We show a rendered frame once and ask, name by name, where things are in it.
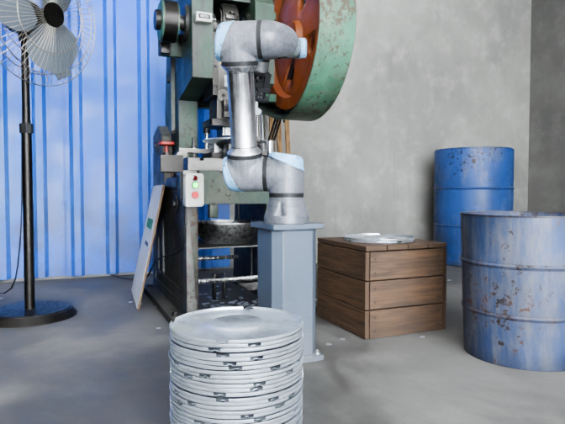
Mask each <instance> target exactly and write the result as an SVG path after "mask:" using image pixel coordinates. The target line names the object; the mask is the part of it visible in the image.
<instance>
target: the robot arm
mask: <svg viewBox="0 0 565 424"><path fill-rule="evenodd" d="M214 53H215V59H216V60H217V61H221V67H222V68H223V69H224V70H225V71H226V73H227V86H228V99H229V113H230V139H231V148H230V149H229V150H228V152H227V157H225V158H224V159H223V163H222V165H223V167H222V168H223V175H224V181H225V184H226V186H227V188H228V189H229V190H231V191H239V192H269V202H268V205H267V209H266V212H265V215H264V223H267V224H306V223H309V214H308V211H307V209H306V206H305V202H304V160H303V158H302V157H301V156H296V155H292V154H286V153H279V152H270V153H269V155H268V156H262V150H261V149H260V148H258V147H257V140H256V115H258V114H260V113H261V109H259V108H258V107H257V106H258V102H257V101H256V100H258V101H267V102H269V97H270V92H271V89H270V88H269V87H270V81H271V76H272V74H271V73H269V72H268V69H269V64H270V60H275V59H301V58H305V57H306V56H307V40H306V39H305V38H299V37H298V36H297V35H296V33H295V31H294V30H293V29H292V28H290V27H289V26H287V25H286V24H282V23H279V22H277V21H272V20H265V19H264V20H247V21H234V20H232V21H229V22H222V23H221V24H219V26H218V28H217V30H216V33H215V39H214ZM267 93H269V96H268V98H267V96H266V94H267Z"/></svg>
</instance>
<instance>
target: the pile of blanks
mask: <svg viewBox="0 0 565 424"><path fill-rule="evenodd" d="M303 329H304V324H303V325H302V327H301V329H300V330H299V331H297V332H295V333H294V334H292V335H290V336H287V337H283V338H279V339H276V340H271V341H266V342H254V343H241V344H223V343H222V342H221V343H220V344H218V343H207V342H195V341H192V340H188V339H185V338H182V337H178V336H176V335H175V334H173V333H172V332H171V331H170V337H169V340H170V350H169V353H168V356H169V358H170V384H169V389H170V422H171V423H170V424H303V380H304V371H303V357H304V352H303V348H304V343H303V341H304V334H303Z"/></svg>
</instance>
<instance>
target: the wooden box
mask: <svg viewBox="0 0 565 424"><path fill-rule="evenodd" d="M344 238H345V237H344V236H343V237H321V238H318V242H320V243H318V267H319V268H318V269H317V291H318V293H317V316H319V317H321V318H323V319H325V320H327V321H329V322H331V323H333V324H335V325H337V326H339V327H341V328H343V329H345V330H347V331H349V332H351V333H353V334H355V335H357V336H359V337H361V338H363V339H373V338H379V337H391V336H397V335H404V334H410V333H417V332H424V331H436V330H442V329H446V303H445V302H446V275H444V274H446V248H444V247H447V243H446V242H439V241H427V240H421V239H415V241H412V242H407V243H361V242H352V241H346V240H345V239H344Z"/></svg>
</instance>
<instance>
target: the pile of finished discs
mask: <svg viewBox="0 0 565 424"><path fill-rule="evenodd" d="M344 237H345V238H344V239H345V240H346V241H352V242H361V243H407V242H412V241H415V237H414V236H409V235H400V234H385V235H379V233H365V234H350V235H346V236H344Z"/></svg>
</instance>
